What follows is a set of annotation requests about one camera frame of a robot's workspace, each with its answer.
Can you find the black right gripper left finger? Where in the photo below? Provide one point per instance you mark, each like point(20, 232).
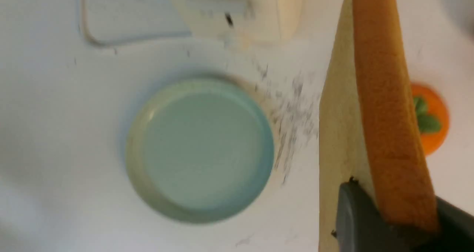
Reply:
point(359, 226)

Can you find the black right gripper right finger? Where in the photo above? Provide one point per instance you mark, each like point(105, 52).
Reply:
point(457, 230)

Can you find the toast slice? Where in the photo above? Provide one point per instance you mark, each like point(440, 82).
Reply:
point(368, 127)

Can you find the white two-slot toaster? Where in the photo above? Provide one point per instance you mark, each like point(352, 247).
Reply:
point(247, 21)

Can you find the orange persimmon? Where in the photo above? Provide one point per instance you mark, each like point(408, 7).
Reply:
point(432, 117)

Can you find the light blue plate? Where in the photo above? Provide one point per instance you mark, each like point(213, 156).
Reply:
point(200, 151)

